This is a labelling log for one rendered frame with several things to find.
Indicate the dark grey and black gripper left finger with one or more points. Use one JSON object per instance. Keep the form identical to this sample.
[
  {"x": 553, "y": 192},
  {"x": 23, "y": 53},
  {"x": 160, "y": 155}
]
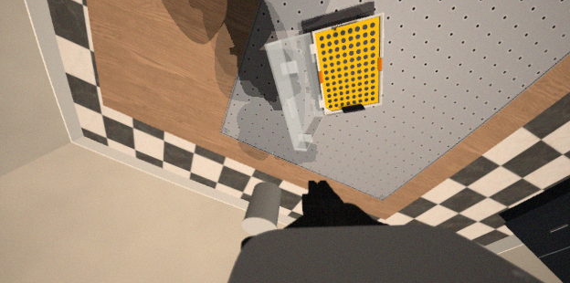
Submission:
[{"x": 314, "y": 208}]

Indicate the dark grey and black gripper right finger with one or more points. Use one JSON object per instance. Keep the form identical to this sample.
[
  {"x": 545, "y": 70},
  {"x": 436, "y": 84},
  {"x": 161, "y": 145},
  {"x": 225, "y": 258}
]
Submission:
[{"x": 344, "y": 214}]

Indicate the grey flat base plate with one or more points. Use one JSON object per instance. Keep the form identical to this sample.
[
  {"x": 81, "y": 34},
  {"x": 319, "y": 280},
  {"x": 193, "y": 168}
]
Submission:
[{"x": 448, "y": 67}]

